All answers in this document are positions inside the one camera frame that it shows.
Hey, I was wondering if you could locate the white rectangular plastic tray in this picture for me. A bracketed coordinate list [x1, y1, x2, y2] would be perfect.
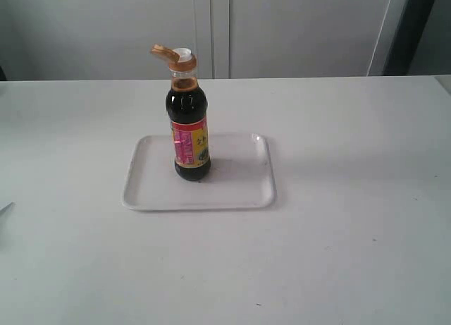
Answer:
[122, 133, 276, 212]

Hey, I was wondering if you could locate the dark soy sauce bottle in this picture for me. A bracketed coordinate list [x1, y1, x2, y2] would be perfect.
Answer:
[151, 44, 211, 181]

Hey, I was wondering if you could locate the black vertical post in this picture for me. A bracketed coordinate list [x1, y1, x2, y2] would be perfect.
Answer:
[383, 0, 435, 76]

